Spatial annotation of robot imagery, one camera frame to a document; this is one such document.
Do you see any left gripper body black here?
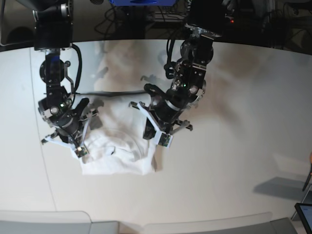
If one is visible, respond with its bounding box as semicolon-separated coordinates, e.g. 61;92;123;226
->
150;96;185;129

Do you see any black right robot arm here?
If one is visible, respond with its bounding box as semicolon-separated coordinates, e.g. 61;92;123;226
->
33;0;89;147

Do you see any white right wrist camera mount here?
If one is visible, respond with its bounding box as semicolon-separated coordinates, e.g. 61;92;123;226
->
41;109;98;158

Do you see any black tripod leg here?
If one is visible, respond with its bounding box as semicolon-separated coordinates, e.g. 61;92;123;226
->
302;153;312;191

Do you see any grey chair left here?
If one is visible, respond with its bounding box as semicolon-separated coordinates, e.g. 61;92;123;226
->
0;211;119;234

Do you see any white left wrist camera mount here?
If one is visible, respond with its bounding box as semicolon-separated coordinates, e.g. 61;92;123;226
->
128;101;195;149

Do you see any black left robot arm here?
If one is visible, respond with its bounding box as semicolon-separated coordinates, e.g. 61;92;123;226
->
143;0;227;140

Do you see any blue box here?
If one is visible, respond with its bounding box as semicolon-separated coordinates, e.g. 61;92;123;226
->
109;0;176;6

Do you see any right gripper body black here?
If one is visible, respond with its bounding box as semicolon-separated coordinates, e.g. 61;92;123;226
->
55;113;82;144

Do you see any white T-shirt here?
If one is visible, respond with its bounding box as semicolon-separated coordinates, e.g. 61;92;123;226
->
79;94;156;176

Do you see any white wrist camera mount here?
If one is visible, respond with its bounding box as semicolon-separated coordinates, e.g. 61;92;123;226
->
41;109;98;158
128;101;195;149

